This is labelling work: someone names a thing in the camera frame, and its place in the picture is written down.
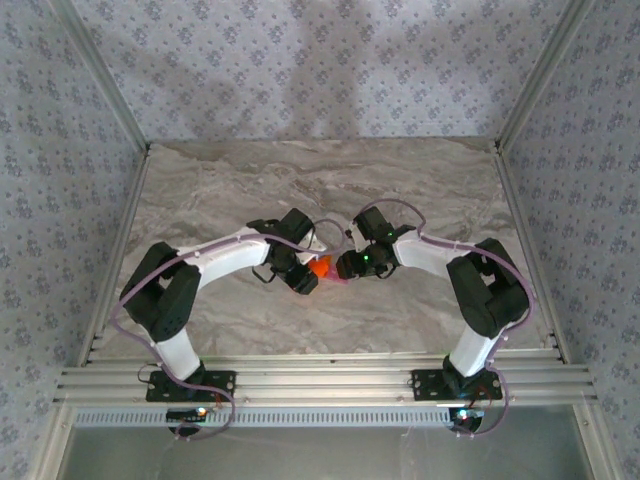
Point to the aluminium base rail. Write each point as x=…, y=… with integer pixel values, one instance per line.
x=320, y=380

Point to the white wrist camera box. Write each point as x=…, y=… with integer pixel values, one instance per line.
x=354, y=235
x=315, y=246

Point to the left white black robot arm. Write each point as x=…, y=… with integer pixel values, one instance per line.
x=225, y=260

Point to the right circuit board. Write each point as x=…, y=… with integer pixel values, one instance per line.
x=467, y=416

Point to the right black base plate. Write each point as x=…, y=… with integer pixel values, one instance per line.
x=425, y=385

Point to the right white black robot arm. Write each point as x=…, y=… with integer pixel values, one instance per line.
x=425, y=255

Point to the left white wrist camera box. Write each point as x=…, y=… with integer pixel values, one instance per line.
x=315, y=246

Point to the aluminium frame leg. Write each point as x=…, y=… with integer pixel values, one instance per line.
x=55, y=445
x=592, y=445

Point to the left circuit board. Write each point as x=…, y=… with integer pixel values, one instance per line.
x=185, y=414

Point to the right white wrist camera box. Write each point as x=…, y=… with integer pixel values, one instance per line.
x=354, y=235

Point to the circuit board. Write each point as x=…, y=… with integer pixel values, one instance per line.
x=467, y=416
x=185, y=414

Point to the pink pill box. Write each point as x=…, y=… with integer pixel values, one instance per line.
x=336, y=281

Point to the aluminium table side rail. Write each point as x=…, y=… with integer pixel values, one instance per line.
x=133, y=200
x=514, y=200

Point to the orange pill bottle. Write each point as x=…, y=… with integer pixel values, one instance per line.
x=320, y=267

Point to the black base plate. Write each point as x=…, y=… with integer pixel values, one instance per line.
x=220, y=382
x=425, y=385

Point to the aluminium frame post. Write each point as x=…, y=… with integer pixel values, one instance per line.
x=105, y=75
x=541, y=75

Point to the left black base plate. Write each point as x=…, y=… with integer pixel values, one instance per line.
x=220, y=382

